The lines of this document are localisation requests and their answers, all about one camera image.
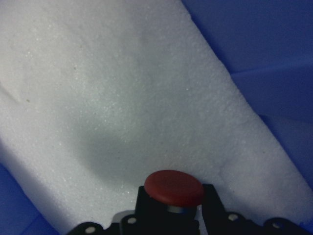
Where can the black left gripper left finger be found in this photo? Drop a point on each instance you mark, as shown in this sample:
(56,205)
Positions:
(143,207)

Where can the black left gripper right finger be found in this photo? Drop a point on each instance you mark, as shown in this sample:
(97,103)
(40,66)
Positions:
(212,206)

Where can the red push button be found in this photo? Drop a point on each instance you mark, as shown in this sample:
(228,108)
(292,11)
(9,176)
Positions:
(179,192)

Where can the white foam pad far bin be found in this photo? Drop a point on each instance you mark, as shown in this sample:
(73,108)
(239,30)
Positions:
(122,98)

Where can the far blue storage bin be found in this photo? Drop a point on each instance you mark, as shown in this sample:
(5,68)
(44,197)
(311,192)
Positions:
(269,49)

